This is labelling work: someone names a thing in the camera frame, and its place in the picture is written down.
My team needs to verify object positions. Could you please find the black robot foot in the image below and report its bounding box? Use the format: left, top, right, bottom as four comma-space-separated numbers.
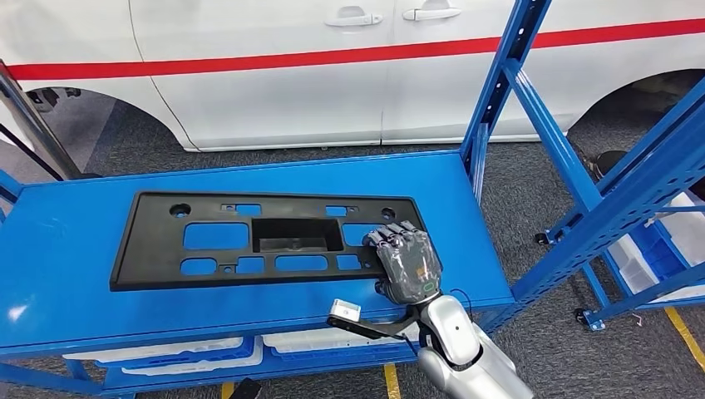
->
229, 378, 264, 399

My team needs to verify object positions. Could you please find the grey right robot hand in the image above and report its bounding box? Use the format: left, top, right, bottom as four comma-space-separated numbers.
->
362, 219, 444, 306

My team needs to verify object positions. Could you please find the grey metal bar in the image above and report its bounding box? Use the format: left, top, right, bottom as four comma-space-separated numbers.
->
0, 60, 84, 180

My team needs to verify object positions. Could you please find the black plastic panel part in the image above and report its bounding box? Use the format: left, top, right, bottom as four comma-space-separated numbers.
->
109, 190, 436, 293

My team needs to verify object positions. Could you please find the white car red stripe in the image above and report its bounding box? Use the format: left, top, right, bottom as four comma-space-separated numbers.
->
0, 0, 705, 152

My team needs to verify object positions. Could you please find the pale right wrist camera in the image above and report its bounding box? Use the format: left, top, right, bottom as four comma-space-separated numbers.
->
329, 298, 362, 323

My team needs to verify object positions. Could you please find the blue metal shelf rack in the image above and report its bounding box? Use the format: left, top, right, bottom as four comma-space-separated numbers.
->
0, 0, 705, 399
534, 76, 705, 332

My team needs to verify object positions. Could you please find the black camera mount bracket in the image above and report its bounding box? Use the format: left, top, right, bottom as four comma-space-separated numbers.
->
328, 308, 425, 341

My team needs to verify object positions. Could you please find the yellow floor tape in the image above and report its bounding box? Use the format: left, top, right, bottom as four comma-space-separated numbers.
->
219, 363, 402, 399
663, 306, 705, 372

